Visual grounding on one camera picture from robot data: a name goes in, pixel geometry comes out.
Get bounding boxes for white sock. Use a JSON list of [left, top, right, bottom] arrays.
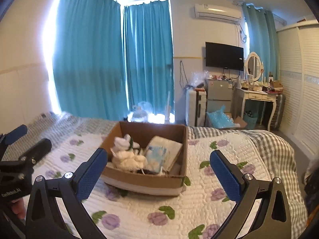
[[112, 134, 140, 153]]

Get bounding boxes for white air conditioner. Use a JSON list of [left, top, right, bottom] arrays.
[[194, 4, 242, 23]]

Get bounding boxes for white dressing table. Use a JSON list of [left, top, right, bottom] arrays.
[[232, 87, 279, 131]]

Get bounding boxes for white suitcase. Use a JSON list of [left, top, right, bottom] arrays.
[[185, 88, 207, 127]]

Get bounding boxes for beige face mask pack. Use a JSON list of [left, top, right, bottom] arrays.
[[146, 136, 182, 172]]

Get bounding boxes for teal waste basket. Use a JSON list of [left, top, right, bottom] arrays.
[[243, 111, 258, 129]]

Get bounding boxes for teal right curtain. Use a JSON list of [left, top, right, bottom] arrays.
[[242, 3, 279, 79]]

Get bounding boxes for white oval vanity mirror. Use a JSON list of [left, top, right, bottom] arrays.
[[244, 52, 264, 81]]

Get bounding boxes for light blue tissue pack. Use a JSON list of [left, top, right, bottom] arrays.
[[143, 146, 168, 174]]

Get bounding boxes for blue plastic bag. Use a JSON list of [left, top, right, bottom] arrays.
[[206, 105, 240, 129]]

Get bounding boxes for white floral quilt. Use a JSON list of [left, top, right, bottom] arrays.
[[32, 132, 271, 238]]

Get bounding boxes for cream lace sock bundle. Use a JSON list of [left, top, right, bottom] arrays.
[[111, 149, 148, 171]]

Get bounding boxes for teal window curtain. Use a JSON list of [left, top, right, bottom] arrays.
[[52, 0, 174, 120]]

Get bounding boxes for brown cardboard box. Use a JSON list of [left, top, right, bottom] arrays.
[[101, 121, 188, 196]]

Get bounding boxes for white louvred wardrobe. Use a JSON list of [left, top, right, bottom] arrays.
[[277, 20, 318, 158]]

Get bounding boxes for clear water jug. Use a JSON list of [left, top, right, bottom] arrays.
[[131, 106, 148, 122]]

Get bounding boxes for black wall television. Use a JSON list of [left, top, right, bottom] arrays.
[[205, 42, 244, 71]]

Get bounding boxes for grey mini fridge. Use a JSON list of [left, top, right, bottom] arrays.
[[207, 79, 233, 113]]

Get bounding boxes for grey checked bed sheet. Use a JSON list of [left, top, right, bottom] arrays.
[[2, 111, 308, 239]]

